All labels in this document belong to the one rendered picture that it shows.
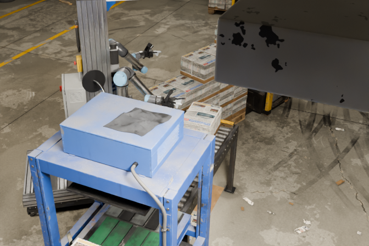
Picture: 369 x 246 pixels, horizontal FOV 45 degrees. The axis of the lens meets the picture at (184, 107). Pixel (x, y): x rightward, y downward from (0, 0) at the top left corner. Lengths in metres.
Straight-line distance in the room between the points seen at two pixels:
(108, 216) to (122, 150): 1.00
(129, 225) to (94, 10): 1.82
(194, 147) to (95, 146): 0.61
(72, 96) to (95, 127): 1.65
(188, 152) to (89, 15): 1.75
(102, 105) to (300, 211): 2.63
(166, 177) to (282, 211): 2.37
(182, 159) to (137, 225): 0.84
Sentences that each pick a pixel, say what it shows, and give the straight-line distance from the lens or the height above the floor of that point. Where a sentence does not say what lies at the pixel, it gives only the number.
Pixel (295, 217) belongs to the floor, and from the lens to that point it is 4.72.
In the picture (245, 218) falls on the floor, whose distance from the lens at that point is 4.61.
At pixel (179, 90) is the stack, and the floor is 0.83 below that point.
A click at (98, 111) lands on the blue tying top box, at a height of 1.75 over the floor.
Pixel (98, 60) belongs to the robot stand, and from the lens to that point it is 4.17.
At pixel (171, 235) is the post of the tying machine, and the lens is 2.59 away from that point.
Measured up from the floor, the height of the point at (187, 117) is 1.03.
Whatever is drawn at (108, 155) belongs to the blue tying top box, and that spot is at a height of 1.62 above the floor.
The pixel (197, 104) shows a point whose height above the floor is 1.03.
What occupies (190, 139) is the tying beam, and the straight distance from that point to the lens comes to 2.87.
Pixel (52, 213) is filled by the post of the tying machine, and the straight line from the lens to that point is 3.12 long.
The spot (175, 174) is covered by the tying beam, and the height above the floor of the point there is 1.55.
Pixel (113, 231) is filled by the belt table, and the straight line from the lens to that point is 3.32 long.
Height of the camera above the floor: 3.15
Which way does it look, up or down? 30 degrees down
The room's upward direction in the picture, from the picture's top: 1 degrees clockwise
